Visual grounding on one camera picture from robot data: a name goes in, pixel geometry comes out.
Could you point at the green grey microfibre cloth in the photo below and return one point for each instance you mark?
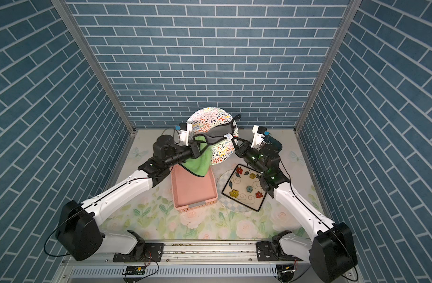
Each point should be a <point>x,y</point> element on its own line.
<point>199,166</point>

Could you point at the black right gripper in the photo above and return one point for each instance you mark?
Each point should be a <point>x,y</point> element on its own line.
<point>239,148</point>

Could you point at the round colourful patterned plate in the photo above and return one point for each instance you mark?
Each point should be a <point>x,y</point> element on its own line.
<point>203,121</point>

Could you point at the square floral plate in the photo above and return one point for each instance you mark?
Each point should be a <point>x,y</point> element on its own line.
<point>243,186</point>

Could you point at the aluminium corner post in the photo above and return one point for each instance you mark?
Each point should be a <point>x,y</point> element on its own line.
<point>340,34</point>
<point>77,34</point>

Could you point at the aluminium corner post left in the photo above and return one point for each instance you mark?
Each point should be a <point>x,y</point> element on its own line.
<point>77,34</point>

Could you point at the small green circuit board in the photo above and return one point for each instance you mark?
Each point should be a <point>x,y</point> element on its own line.
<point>134,271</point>

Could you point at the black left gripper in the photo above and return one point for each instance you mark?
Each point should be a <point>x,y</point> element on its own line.
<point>193,149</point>

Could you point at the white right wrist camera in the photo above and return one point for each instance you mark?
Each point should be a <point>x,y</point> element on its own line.
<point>260,136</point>

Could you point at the right small circuit board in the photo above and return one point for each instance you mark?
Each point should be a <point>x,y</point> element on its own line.
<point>285,273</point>

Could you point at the blue tray of stationery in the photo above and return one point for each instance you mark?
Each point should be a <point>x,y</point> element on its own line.
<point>274,142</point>

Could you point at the pink perforated plastic basket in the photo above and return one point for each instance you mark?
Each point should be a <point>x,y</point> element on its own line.
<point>190,191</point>

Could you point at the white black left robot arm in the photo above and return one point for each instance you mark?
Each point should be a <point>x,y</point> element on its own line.
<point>79,228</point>

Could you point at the round checkered plate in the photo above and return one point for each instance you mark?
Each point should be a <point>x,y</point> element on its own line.
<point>225,201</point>

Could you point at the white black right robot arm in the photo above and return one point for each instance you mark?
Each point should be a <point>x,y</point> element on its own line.
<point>329,248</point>

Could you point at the aluminium corner post right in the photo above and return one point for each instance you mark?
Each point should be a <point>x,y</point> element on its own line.
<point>340,34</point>

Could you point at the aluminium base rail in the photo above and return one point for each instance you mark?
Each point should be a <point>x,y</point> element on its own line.
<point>205,261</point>

